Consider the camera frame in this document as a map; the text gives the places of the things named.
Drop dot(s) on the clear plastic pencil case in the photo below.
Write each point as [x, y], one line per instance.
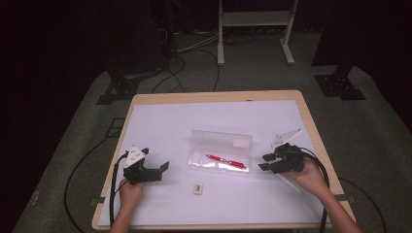
[220, 142]

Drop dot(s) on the white table mat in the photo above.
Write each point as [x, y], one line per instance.
[194, 119]

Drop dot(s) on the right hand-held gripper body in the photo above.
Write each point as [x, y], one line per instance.
[290, 160]

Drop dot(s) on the black tape strip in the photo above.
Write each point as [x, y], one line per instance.
[348, 198]
[97, 201]

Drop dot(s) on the small beige eraser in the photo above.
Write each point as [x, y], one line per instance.
[198, 189]

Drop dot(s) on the white pen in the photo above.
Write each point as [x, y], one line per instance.
[291, 183]

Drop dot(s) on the person's left hand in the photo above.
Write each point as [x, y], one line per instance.
[130, 195]

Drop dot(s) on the red pen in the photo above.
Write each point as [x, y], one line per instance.
[226, 161]

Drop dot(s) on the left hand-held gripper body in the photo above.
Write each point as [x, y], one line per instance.
[142, 174]

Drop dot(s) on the person's right hand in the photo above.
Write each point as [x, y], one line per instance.
[311, 179]

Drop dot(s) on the white metal stand frame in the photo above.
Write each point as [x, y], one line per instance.
[256, 18]

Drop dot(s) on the black stand base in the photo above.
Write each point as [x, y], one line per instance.
[120, 89]
[338, 86]

